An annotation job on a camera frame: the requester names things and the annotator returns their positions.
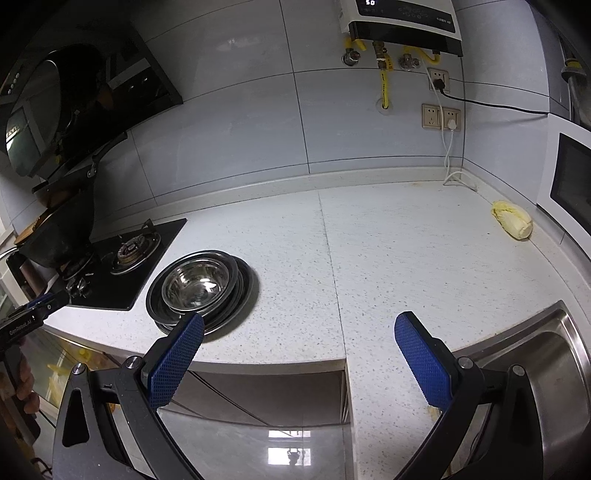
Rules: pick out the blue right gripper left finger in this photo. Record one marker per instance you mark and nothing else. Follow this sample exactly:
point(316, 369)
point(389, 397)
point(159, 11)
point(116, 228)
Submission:
point(166, 362)

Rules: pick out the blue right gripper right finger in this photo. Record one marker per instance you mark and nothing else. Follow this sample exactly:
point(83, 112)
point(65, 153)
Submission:
point(431, 362)

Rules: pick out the large steel bowl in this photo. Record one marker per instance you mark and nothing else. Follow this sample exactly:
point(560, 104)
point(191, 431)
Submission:
point(195, 284)

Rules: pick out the large steel plate with label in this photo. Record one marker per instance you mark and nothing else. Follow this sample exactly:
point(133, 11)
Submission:
point(234, 306)

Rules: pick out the steel kitchen sink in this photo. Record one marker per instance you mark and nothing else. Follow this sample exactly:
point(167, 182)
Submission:
point(551, 350)

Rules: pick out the person's left hand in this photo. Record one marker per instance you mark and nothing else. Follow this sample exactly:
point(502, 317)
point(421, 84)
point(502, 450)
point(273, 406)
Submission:
point(24, 390)

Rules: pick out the black cooking pot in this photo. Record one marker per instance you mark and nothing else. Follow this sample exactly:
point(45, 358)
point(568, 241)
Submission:
point(63, 232)

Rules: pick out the black gas stove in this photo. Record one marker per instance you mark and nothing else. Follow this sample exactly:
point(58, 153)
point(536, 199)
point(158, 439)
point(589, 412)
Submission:
point(109, 274)

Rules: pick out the yellow cabbage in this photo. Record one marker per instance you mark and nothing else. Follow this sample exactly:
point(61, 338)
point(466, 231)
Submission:
point(513, 219)

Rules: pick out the white microwave oven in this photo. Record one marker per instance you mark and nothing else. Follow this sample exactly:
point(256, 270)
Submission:
point(565, 188)

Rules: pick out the black range hood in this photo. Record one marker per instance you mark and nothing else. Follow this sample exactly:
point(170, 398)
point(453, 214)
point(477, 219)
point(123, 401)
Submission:
point(71, 85)

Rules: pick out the white water heater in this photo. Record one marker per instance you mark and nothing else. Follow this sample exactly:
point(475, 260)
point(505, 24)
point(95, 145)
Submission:
point(426, 24)

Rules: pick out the beige wall socket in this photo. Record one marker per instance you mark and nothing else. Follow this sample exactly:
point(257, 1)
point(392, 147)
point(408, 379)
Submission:
point(436, 117)
point(440, 78)

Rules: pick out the upper beige wall socket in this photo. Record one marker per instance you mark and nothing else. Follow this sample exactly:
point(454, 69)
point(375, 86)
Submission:
point(440, 78)

